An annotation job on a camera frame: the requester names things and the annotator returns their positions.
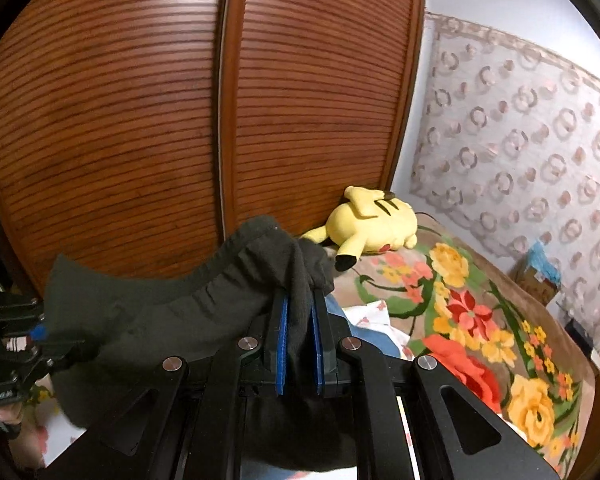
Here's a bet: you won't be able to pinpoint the brown cardboard box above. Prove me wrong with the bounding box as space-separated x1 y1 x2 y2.
512 260 561 309

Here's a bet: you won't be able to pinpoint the small dark box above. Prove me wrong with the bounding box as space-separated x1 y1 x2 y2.
565 317 597 356

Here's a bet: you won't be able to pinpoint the black pants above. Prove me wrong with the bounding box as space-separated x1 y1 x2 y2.
42 216 361 473

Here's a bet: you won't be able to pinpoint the blue plastic bag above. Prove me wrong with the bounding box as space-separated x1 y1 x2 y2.
527 241 564 286

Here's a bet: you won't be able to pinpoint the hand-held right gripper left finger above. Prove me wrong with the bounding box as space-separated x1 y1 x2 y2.
45 287 293 480

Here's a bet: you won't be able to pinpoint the strawberry print bed sheet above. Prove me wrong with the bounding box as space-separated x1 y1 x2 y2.
17 300 421 480

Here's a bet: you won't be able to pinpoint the circle print curtain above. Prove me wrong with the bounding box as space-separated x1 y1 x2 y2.
410 12 600 356

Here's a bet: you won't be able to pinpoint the floral blanket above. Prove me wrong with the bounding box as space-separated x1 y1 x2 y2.
325 212 600 480

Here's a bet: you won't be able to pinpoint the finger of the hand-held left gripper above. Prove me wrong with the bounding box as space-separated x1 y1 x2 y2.
0 297 49 341
10 340 94 369

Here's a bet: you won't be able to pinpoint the wooden louvered wardrobe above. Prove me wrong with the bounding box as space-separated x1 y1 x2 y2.
0 0 427 302

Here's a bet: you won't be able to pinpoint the yellow plush toy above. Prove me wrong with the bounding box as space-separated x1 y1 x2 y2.
300 186 420 271

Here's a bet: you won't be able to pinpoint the blue denim jeans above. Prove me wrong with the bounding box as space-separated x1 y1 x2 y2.
325 292 413 361

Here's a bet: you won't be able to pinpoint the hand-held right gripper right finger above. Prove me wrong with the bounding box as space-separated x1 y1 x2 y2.
310 290 561 480

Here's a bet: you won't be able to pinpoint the person's left hand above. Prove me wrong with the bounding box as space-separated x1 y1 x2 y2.
0 404 25 442

